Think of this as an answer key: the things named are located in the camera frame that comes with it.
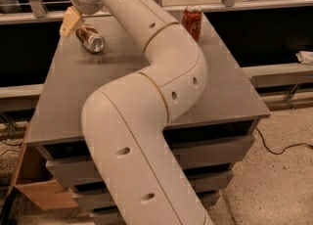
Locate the grey drawer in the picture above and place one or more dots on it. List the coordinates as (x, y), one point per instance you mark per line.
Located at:
(112, 216)
(74, 171)
(95, 195)

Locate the top grey drawer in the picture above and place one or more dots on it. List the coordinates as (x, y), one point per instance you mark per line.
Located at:
(74, 171)

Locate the grey drawer cabinet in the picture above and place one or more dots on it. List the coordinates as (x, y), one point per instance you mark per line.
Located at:
(228, 106)

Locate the red cola can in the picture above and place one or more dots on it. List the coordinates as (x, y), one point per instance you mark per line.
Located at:
(191, 20)

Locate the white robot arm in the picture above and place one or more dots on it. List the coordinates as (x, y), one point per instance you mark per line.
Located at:
(122, 121)

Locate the cardboard box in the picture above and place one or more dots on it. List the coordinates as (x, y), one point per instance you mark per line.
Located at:
(33, 180)

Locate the middle grey drawer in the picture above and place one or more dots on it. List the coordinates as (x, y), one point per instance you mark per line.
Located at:
(95, 195)

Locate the bottom grey drawer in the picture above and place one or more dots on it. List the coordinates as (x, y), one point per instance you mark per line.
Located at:
(112, 216)

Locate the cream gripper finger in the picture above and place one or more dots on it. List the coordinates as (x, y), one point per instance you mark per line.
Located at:
(71, 22)

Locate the orange brown soda can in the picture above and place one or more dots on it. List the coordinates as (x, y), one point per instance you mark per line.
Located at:
(90, 38)

